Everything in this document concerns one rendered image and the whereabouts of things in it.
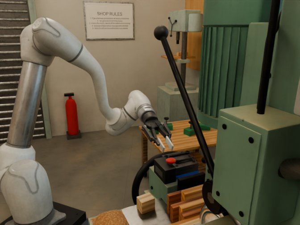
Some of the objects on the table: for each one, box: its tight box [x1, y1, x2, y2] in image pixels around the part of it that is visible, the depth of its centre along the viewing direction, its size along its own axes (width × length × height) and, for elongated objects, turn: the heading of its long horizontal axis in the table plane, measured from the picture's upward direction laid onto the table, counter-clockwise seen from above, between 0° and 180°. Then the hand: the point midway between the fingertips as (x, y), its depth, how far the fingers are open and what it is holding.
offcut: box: [137, 192, 155, 214], centre depth 77 cm, size 4×3×4 cm
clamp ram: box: [177, 172, 205, 191], centre depth 81 cm, size 9×8×9 cm
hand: (165, 144), depth 120 cm, fingers open, 4 cm apart
